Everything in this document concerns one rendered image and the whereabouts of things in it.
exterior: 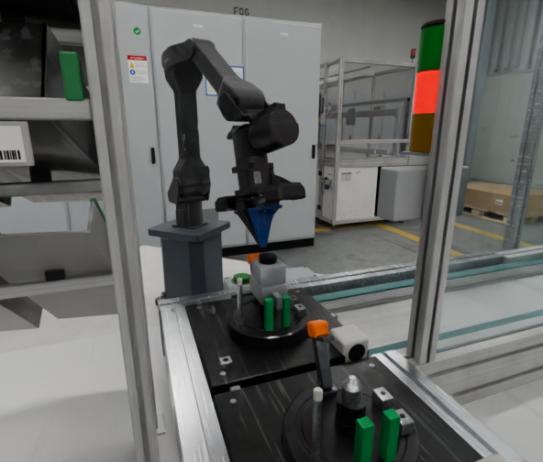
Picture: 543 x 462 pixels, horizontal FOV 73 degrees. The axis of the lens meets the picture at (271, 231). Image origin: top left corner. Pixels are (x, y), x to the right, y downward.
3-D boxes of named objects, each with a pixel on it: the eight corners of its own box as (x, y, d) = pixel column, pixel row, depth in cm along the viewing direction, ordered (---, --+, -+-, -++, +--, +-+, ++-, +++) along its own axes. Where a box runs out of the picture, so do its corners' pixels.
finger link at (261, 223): (258, 206, 60) (283, 204, 64) (244, 209, 63) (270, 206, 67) (263, 248, 60) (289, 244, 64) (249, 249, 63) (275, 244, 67)
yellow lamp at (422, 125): (400, 150, 51) (404, 114, 50) (429, 149, 53) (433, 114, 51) (426, 153, 46) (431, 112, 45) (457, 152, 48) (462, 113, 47)
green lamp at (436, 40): (407, 73, 48) (412, 32, 47) (437, 75, 50) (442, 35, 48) (437, 68, 44) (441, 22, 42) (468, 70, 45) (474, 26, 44)
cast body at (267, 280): (249, 290, 62) (249, 250, 60) (273, 285, 64) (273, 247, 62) (266, 312, 55) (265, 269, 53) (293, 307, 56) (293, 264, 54)
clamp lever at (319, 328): (314, 386, 43) (305, 322, 44) (329, 382, 44) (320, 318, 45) (328, 395, 40) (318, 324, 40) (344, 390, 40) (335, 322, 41)
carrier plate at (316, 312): (186, 314, 69) (186, 304, 69) (302, 295, 77) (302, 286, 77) (212, 400, 48) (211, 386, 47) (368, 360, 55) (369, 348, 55)
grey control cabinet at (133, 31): (68, 259, 371) (27, 10, 309) (164, 248, 403) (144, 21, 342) (60, 279, 323) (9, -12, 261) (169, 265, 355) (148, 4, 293)
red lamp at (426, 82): (404, 113, 50) (407, 74, 48) (433, 114, 51) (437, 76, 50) (431, 111, 45) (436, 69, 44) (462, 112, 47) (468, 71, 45)
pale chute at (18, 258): (57, 319, 60) (60, 293, 62) (140, 312, 62) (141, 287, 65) (-52, 239, 36) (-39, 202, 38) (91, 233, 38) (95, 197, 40)
